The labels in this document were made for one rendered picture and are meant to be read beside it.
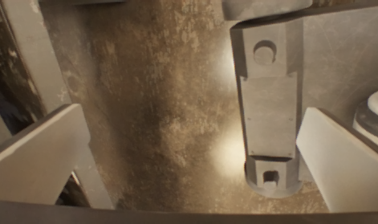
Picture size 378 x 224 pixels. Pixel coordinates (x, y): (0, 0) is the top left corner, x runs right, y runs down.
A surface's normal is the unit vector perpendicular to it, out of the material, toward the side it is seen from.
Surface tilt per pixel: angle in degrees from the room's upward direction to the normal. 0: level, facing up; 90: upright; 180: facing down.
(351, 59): 0
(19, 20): 90
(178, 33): 0
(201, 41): 0
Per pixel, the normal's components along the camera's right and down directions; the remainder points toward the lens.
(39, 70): 0.93, 0.16
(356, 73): -0.36, 0.50
